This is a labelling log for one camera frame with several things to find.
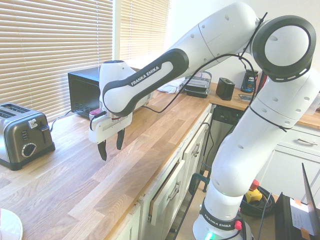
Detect black dishwasher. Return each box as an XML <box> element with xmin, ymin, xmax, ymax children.
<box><xmin>211</xmin><ymin>104</ymin><xmax>245</xmax><ymax>162</ymax></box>

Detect yellow emergency stop button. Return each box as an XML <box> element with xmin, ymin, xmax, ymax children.
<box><xmin>243</xmin><ymin>179</ymin><xmax>264</xmax><ymax>202</ymax></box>

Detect black plastic food container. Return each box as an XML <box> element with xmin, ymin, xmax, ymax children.
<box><xmin>185</xmin><ymin>87</ymin><xmax>212</xmax><ymax>98</ymax></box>
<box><xmin>184</xmin><ymin>76</ymin><xmax>210</xmax><ymax>90</ymax></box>

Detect small black box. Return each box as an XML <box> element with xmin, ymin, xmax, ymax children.
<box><xmin>215</xmin><ymin>77</ymin><xmax>236</xmax><ymax>101</ymax></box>

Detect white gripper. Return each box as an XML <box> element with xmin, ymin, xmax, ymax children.
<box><xmin>88</xmin><ymin>110</ymin><xmax>133</xmax><ymax>162</ymax></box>

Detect open white cabinet door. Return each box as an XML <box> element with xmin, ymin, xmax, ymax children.
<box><xmin>148</xmin><ymin>159</ymin><xmax>187</xmax><ymax>227</ymax></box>

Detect white cloth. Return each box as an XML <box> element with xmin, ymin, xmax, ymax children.
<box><xmin>157</xmin><ymin>78</ymin><xmax>187</xmax><ymax>95</ymax></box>

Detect coiled black cables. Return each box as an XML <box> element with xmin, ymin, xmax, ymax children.
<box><xmin>239</xmin><ymin>184</ymin><xmax>276</xmax><ymax>217</ymax></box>

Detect dark laptop screen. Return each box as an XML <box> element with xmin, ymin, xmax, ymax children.
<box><xmin>300</xmin><ymin>162</ymin><xmax>320</xmax><ymax>237</ymax></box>

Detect white plate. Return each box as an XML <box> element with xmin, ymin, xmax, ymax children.
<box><xmin>0</xmin><ymin>207</ymin><xmax>24</xmax><ymax>240</ymax></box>

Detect metal drawer handle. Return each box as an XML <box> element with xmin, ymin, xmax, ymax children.
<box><xmin>297</xmin><ymin>138</ymin><xmax>319</xmax><ymax>146</ymax></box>

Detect black toaster power cord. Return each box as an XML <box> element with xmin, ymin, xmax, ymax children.
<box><xmin>48</xmin><ymin>111</ymin><xmax>73</xmax><ymax>132</ymax></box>

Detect narrow beige window blind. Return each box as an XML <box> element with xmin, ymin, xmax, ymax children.
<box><xmin>120</xmin><ymin>0</ymin><xmax>171</xmax><ymax>62</ymax></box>

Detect stainless steel two-slot toaster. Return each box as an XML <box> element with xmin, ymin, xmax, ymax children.
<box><xmin>0</xmin><ymin>102</ymin><xmax>56</xmax><ymax>171</ymax></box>

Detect wide beige window blind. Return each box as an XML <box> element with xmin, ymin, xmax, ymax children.
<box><xmin>0</xmin><ymin>0</ymin><xmax>114</xmax><ymax>123</ymax></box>

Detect green clamp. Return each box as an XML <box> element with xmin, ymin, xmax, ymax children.
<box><xmin>188</xmin><ymin>172</ymin><xmax>212</xmax><ymax>196</ymax></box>

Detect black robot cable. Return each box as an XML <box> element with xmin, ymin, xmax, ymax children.
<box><xmin>141</xmin><ymin>11</ymin><xmax>288</xmax><ymax>133</ymax></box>

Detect black microwave oven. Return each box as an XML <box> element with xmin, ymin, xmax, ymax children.
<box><xmin>67</xmin><ymin>66</ymin><xmax>155</xmax><ymax>118</ymax></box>

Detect white cabinet drawer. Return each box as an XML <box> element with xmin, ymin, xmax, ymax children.
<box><xmin>276</xmin><ymin>127</ymin><xmax>320</xmax><ymax>154</ymax></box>

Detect dark Vega protein tub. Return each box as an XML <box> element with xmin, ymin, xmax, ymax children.
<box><xmin>240</xmin><ymin>68</ymin><xmax>259</xmax><ymax>93</ymax></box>

